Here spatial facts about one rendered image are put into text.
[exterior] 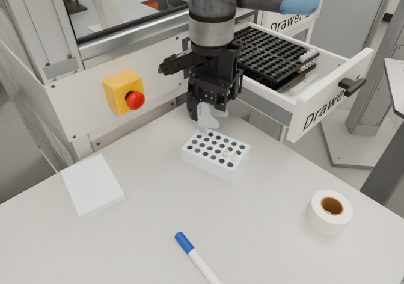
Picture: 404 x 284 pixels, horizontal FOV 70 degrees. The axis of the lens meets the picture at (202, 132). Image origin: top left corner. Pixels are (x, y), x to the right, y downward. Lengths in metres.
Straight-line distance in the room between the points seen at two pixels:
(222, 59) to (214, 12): 0.08
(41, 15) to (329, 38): 2.26
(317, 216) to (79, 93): 0.50
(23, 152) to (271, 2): 1.76
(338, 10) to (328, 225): 2.09
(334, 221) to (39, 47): 0.57
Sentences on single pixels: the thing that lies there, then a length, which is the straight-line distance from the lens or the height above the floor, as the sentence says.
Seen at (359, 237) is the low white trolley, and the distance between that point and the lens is 0.60.
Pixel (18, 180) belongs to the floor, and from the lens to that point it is 1.84.
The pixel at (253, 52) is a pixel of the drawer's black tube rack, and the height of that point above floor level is 0.90.
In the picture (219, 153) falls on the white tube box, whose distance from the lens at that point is 0.61.
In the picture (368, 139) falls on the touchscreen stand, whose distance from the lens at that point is 1.98.
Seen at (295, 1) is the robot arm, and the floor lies 1.11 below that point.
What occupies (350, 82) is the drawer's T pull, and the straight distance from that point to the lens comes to 0.66.
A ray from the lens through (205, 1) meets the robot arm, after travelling 0.45.
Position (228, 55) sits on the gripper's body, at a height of 1.01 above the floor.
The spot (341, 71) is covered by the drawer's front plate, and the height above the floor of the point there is 0.93.
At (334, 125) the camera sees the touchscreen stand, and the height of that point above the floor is 0.04.
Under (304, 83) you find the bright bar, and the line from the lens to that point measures 0.74.
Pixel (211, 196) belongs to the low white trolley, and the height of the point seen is 0.76.
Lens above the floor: 1.23
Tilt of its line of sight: 43 degrees down
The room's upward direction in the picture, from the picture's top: straight up
